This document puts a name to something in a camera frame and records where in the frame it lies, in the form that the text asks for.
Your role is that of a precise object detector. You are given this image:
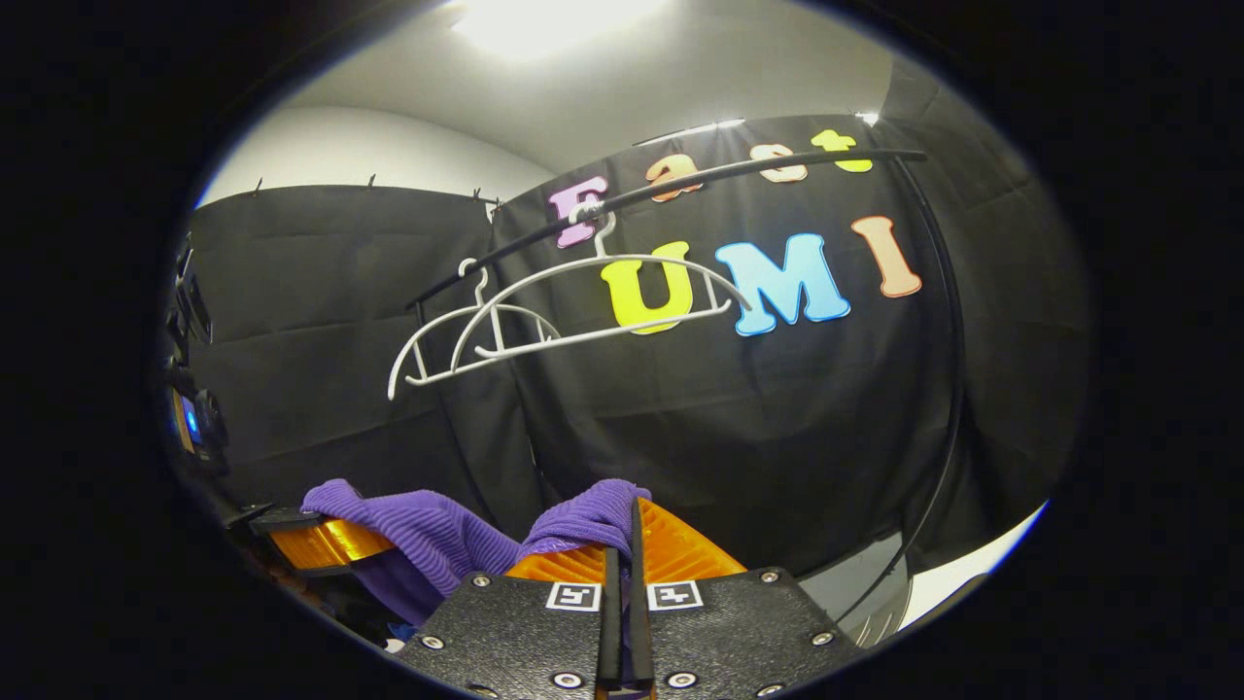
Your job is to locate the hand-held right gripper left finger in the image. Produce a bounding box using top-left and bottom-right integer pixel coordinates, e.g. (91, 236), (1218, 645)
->
(394, 544), (621, 700)

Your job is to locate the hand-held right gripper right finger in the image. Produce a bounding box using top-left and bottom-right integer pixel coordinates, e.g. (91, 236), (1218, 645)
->
(630, 498), (861, 700)

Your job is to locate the black metal clothes rack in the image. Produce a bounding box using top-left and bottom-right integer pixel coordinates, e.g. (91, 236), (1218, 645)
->
(406, 146), (968, 628)

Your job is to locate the white plastic clothes hanger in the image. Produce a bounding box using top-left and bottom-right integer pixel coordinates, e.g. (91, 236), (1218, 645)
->
(452, 202), (751, 370)
(387, 258), (563, 402)

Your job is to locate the large ceiling light panel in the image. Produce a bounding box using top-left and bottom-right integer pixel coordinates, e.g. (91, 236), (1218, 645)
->
(452, 0), (662, 59)

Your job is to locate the purple ribbed knit cardigan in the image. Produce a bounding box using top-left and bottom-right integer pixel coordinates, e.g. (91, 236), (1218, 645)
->
(301, 478), (652, 628)

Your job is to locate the black backdrop cloth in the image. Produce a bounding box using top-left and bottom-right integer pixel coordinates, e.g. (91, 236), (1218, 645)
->
(185, 112), (1094, 623)

